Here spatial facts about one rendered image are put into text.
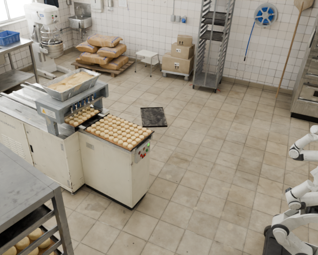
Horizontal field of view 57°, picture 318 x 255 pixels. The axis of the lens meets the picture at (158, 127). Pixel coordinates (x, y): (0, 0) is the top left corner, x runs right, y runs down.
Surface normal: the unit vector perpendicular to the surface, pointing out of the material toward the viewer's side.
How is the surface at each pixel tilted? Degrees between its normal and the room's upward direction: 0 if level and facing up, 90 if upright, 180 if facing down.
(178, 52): 91
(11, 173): 0
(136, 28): 90
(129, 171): 90
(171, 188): 0
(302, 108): 90
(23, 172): 0
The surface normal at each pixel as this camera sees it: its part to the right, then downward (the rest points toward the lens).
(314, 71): -0.40, 0.49
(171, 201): 0.04, -0.83
